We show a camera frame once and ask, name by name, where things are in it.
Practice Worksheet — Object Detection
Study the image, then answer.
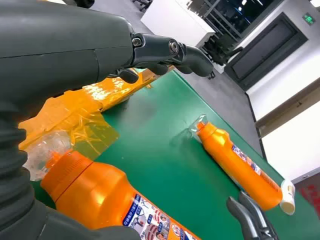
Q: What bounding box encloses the yellow plastic sheet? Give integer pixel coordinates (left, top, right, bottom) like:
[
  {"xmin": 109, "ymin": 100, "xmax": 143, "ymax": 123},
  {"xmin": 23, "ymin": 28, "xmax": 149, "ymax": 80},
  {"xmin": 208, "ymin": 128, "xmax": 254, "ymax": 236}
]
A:
[{"xmin": 18, "ymin": 66, "xmax": 176, "ymax": 162}]

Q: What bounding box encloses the green table mat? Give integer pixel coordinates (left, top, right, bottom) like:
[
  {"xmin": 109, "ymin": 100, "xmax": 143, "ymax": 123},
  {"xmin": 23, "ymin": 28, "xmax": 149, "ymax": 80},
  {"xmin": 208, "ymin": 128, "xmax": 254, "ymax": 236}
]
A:
[{"xmin": 32, "ymin": 71, "xmax": 320, "ymax": 240}]

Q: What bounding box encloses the dark door frame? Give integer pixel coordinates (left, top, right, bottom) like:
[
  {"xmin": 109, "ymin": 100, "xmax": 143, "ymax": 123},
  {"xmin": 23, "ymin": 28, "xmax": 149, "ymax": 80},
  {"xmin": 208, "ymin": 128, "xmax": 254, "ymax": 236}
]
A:
[{"xmin": 224, "ymin": 12, "xmax": 309, "ymax": 92}]

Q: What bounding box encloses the small white bottle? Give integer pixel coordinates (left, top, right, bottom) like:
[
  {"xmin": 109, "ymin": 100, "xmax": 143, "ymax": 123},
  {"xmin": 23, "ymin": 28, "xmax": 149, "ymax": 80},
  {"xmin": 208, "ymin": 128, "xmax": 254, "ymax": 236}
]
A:
[{"xmin": 279, "ymin": 178, "xmax": 296, "ymax": 216}]

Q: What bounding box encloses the black office chair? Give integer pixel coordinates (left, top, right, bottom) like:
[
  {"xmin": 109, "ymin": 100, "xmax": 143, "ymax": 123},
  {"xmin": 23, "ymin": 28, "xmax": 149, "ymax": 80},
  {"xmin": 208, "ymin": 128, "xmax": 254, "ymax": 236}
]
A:
[{"xmin": 201, "ymin": 31, "xmax": 245, "ymax": 80}]

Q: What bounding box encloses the white table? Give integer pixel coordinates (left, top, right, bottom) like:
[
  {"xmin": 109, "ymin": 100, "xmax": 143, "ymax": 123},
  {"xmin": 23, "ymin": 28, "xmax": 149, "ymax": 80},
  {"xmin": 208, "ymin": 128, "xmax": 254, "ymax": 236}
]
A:
[{"xmin": 140, "ymin": 0, "xmax": 216, "ymax": 47}]

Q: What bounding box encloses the green exit sign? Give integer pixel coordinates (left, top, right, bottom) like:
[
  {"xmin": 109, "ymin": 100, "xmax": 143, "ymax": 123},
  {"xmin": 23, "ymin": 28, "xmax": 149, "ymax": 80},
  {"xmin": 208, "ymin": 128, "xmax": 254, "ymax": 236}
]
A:
[{"xmin": 302, "ymin": 12, "xmax": 316, "ymax": 26}]

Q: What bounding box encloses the orange bottle with clear cap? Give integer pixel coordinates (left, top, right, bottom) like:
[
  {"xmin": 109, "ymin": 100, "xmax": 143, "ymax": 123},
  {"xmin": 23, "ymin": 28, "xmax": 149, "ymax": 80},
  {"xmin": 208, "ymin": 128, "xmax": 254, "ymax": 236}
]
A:
[
  {"xmin": 23, "ymin": 130, "xmax": 201, "ymax": 240},
  {"xmin": 189, "ymin": 114, "xmax": 285, "ymax": 213}
]

